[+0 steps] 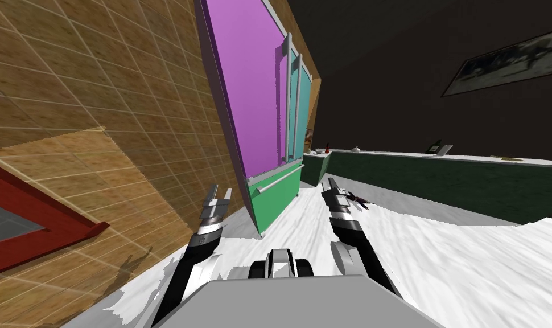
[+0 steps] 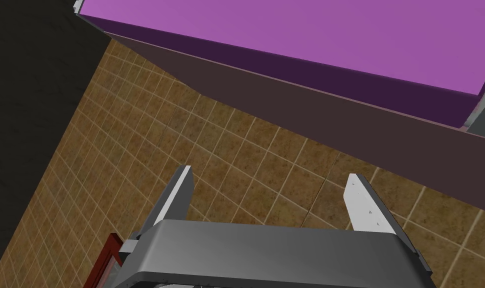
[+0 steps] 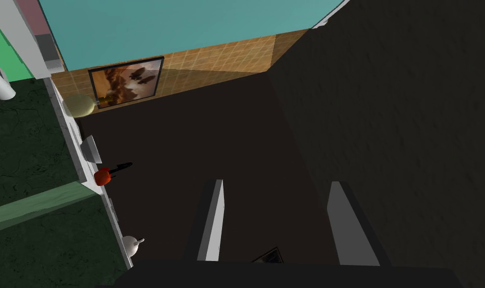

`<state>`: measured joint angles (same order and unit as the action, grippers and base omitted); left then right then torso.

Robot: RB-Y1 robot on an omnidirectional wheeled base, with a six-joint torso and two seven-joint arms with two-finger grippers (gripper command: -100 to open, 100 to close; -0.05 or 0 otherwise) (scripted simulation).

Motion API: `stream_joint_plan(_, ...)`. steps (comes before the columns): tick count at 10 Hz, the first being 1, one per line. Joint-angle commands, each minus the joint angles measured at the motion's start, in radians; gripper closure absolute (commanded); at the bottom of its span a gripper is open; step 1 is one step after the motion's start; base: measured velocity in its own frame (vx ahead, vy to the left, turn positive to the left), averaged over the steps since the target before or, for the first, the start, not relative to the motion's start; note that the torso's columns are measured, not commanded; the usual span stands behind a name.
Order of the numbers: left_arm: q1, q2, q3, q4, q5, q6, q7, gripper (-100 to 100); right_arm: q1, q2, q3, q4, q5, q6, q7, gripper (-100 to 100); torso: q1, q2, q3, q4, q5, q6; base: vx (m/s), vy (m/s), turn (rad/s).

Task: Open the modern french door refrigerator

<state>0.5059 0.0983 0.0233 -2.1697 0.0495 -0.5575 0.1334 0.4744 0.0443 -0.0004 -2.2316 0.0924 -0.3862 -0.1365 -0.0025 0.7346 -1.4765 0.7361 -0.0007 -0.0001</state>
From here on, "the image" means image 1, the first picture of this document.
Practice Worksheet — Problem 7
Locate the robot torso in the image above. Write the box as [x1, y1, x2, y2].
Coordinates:
[154, 248, 446, 328]

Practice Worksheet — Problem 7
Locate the long grey bar handle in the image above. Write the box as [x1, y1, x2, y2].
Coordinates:
[293, 54, 304, 159]
[281, 32, 294, 164]

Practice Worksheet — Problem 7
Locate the red framed window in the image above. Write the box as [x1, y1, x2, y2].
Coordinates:
[0, 157, 111, 280]

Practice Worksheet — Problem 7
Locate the green fridge drawer front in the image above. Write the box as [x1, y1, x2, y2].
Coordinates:
[246, 159, 305, 239]

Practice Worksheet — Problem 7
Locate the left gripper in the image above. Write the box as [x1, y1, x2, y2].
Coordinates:
[200, 184, 233, 224]

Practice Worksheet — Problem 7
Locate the grey drawer bar handle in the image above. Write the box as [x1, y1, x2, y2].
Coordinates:
[256, 163, 306, 196]

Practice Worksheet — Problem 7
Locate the small purple black object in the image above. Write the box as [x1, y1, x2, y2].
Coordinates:
[346, 191, 372, 212]

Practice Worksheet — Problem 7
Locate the teal fridge door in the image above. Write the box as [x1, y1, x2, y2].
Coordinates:
[289, 47, 314, 161]

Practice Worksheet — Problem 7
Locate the multicoloured fridge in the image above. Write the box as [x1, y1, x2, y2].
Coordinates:
[193, 0, 323, 240]

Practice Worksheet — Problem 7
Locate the dark green counter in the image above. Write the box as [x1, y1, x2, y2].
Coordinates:
[301, 139, 552, 226]

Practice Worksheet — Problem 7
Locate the dark framed wall picture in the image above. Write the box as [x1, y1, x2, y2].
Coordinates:
[440, 26, 552, 99]

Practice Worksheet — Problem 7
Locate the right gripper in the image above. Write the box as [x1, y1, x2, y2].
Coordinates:
[321, 177, 353, 219]

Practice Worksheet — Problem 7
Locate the purple fridge door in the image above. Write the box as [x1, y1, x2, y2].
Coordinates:
[200, 0, 290, 181]

